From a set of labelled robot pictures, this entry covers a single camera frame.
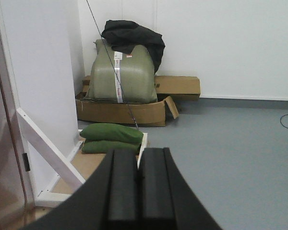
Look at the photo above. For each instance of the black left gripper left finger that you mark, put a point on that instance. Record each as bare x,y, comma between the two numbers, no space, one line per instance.
98,196

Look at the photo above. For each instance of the white wooden edge rail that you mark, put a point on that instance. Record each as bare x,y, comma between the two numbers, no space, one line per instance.
142,147

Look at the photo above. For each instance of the black jacket on sack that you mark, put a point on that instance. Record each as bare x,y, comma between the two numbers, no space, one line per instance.
124,35

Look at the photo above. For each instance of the lower green sandbag left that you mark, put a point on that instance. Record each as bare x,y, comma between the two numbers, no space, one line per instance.
104,146

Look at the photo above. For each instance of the closed brown cardboard box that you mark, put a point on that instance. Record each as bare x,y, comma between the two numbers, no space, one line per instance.
178,87

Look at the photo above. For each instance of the olive green woven sack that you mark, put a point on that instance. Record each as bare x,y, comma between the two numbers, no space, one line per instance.
136,76

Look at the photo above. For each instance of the upper green sandbag left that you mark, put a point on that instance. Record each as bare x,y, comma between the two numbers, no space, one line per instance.
112,132

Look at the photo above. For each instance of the plywood base board left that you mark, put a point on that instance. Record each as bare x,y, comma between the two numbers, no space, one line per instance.
81,167

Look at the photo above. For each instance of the white door frame support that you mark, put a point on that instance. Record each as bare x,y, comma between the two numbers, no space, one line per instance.
44,54

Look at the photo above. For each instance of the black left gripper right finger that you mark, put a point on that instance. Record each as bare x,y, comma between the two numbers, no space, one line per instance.
167,201

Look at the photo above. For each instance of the open flat cardboard box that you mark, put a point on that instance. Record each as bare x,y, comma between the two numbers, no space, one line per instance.
152,114

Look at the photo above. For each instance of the green sandbag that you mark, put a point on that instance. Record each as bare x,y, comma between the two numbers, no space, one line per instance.
104,146
112,132

